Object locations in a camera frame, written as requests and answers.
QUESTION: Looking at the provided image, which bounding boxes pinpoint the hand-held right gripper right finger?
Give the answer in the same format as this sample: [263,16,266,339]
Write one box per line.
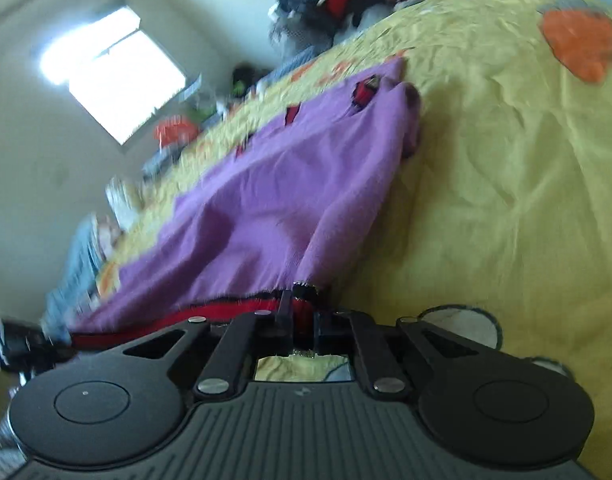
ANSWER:
[315,309,489,402]

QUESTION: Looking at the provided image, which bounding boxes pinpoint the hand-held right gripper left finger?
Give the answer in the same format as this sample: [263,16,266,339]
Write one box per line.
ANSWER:
[122,287,294,402]

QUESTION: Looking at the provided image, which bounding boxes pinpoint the purple sweater with red trim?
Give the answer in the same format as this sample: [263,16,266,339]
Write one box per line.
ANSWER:
[67,55,423,350]

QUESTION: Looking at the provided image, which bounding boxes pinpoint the blue denim jeans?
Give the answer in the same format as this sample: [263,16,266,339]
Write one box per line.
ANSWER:
[40,214,112,343]

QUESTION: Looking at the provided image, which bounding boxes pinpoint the white quilted cloth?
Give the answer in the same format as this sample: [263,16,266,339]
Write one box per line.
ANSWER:
[105,176,143,227]

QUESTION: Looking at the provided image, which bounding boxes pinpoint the orange plastic bag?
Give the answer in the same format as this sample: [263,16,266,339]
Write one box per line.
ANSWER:
[153,115,198,149]

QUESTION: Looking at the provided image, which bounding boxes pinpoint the yellow carrot print blanket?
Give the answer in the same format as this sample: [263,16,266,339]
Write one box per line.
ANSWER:
[93,0,612,466]

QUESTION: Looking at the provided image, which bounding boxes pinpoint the houndstooth bag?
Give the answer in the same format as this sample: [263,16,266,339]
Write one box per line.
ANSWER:
[267,14,318,57]

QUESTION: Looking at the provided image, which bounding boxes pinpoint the window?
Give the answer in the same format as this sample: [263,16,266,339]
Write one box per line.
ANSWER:
[38,5,188,147]

